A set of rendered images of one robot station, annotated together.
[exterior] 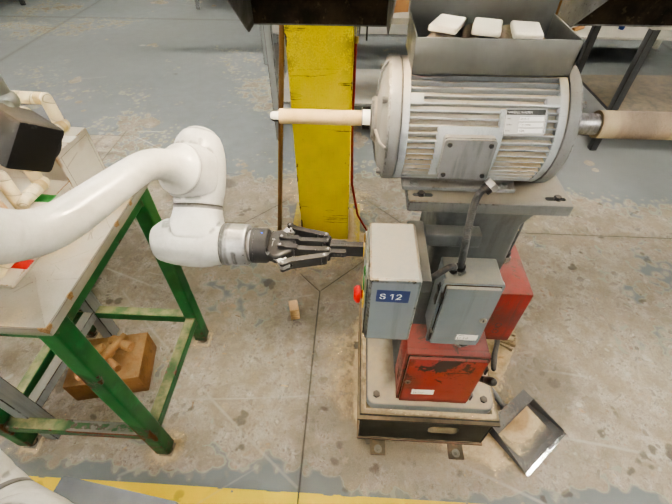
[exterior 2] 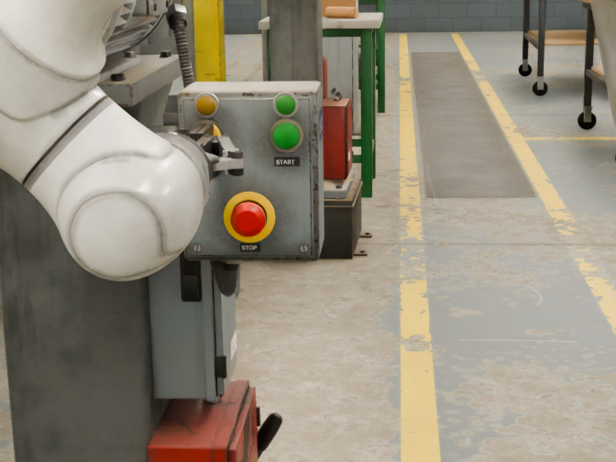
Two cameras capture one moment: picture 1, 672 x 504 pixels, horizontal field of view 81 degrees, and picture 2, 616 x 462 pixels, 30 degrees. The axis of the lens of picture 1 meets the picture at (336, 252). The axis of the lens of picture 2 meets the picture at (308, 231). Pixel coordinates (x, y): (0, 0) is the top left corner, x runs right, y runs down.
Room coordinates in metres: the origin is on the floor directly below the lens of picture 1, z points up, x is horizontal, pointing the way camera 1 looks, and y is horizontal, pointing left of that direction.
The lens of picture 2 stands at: (0.43, 1.23, 1.28)
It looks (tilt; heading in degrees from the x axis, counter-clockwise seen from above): 14 degrees down; 272
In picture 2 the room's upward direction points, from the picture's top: 1 degrees counter-clockwise
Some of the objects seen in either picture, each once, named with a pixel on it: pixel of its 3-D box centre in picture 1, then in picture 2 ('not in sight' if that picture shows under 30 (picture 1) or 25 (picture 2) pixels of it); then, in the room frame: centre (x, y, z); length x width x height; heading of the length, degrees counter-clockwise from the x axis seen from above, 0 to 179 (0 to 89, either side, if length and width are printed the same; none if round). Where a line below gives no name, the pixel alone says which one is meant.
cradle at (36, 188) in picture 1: (33, 191); not in sight; (0.82, 0.78, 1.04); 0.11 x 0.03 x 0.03; 174
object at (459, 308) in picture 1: (472, 271); (191, 200); (0.64, -0.34, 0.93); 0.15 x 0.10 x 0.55; 87
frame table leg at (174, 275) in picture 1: (176, 279); not in sight; (1.02, 0.64, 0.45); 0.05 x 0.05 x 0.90; 87
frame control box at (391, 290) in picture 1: (417, 282); (240, 182); (0.56, -0.18, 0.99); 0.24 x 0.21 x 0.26; 87
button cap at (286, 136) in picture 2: not in sight; (286, 135); (0.49, -0.06, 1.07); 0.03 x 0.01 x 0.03; 177
